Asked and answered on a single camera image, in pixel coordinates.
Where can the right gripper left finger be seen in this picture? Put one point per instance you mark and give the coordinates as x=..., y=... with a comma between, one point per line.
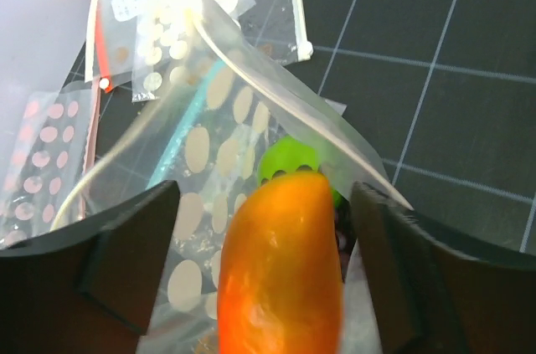
x=89, y=287

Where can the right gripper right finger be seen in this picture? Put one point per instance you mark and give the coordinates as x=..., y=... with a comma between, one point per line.
x=435, y=289

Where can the orange green toy mango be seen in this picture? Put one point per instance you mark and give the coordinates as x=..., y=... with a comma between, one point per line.
x=280, y=281

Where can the green toy watermelon ball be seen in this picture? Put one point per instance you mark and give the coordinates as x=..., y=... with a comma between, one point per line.
x=287, y=155

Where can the white-dotted zip bag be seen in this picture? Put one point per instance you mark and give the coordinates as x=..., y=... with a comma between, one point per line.
x=252, y=103

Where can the purple toy grape bunch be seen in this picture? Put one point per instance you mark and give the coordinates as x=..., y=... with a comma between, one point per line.
x=345, y=234

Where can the pink-dotted zip bag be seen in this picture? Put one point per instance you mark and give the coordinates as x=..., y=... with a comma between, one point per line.
x=50, y=154

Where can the blue zipper clear bag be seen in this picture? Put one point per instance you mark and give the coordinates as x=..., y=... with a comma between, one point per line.
x=190, y=115

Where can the red zipper clear bag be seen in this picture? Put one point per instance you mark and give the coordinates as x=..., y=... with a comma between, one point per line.
x=110, y=41

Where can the white-dotted bag stack top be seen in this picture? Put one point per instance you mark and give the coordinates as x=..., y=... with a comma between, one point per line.
x=164, y=34

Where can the white zipper clear bag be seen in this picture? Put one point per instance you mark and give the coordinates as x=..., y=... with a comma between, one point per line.
x=278, y=28

